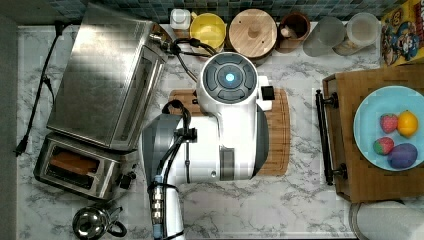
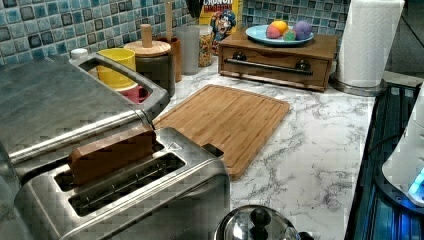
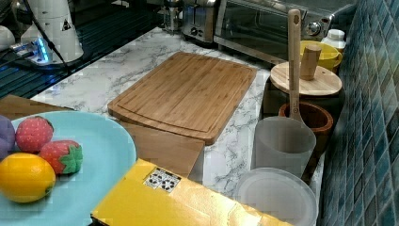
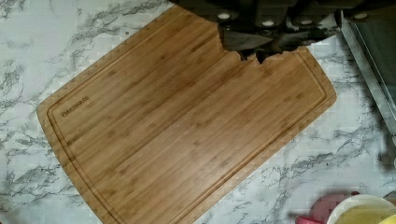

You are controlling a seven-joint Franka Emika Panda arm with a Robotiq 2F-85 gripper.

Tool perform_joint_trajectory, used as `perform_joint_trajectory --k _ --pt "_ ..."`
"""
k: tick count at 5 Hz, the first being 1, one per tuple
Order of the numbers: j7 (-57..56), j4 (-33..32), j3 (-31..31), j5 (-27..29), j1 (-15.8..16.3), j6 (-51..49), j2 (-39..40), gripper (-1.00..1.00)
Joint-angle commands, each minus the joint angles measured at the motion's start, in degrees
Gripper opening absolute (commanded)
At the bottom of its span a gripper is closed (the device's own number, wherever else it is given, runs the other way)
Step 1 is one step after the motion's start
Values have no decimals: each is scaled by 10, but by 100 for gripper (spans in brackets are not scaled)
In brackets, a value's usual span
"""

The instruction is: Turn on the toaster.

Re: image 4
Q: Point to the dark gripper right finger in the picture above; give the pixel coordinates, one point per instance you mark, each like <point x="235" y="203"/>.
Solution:
<point x="292" y="41"/>

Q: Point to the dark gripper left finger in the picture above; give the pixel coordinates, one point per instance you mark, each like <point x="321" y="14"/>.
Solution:
<point x="246" y="40"/>

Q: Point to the stainless steel toaster oven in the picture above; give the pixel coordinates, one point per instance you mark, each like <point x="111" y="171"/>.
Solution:
<point x="371" y="39"/>

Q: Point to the bamboo cutting board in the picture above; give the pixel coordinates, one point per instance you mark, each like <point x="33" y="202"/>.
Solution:
<point x="168" y="122"/>

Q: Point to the pink red cloth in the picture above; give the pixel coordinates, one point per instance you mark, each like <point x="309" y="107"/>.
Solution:
<point x="322" y="208"/>

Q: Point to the white bowl yellow contents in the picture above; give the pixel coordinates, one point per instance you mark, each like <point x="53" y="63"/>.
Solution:
<point x="363" y="209"/>

